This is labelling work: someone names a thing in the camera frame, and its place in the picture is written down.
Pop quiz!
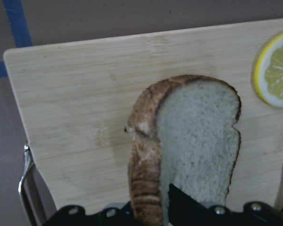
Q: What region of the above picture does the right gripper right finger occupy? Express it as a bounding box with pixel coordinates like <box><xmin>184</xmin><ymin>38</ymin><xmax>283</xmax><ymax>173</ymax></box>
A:
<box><xmin>168</xmin><ymin>184</ymin><xmax>283</xmax><ymax>226</ymax></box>

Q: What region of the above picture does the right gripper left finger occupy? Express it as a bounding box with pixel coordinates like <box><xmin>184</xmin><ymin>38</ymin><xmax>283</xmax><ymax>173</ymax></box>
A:
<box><xmin>44</xmin><ymin>202</ymin><xmax>137</xmax><ymax>226</ymax></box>

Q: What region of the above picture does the bread slice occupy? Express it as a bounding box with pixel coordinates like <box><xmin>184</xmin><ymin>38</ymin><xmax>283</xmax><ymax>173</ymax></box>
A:
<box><xmin>125</xmin><ymin>75</ymin><xmax>241</xmax><ymax>226</ymax></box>

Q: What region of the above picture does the wooden cutting board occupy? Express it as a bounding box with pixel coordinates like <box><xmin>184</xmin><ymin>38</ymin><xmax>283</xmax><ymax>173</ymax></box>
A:
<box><xmin>4</xmin><ymin>19</ymin><xmax>283</xmax><ymax>214</ymax></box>

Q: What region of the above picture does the lemon slice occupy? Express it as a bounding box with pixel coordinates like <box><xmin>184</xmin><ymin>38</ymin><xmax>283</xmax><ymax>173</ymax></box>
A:
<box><xmin>254</xmin><ymin>33</ymin><xmax>283</xmax><ymax>107</ymax></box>

